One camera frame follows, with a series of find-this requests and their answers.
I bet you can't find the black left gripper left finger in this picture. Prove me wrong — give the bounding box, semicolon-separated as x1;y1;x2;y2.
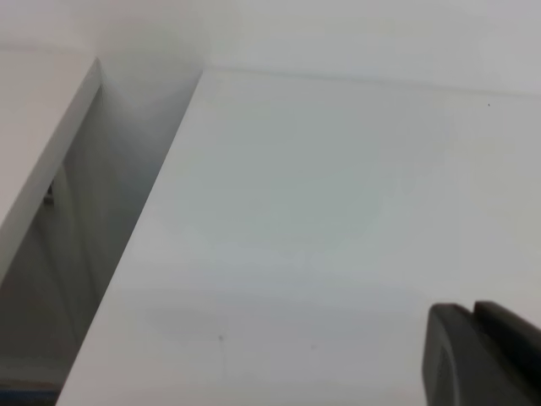
422;304;540;405

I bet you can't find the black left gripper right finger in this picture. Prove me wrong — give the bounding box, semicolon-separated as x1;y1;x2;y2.
473;301;540;372

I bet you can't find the white side table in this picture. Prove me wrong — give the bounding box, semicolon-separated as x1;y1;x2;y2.
1;47;101;274

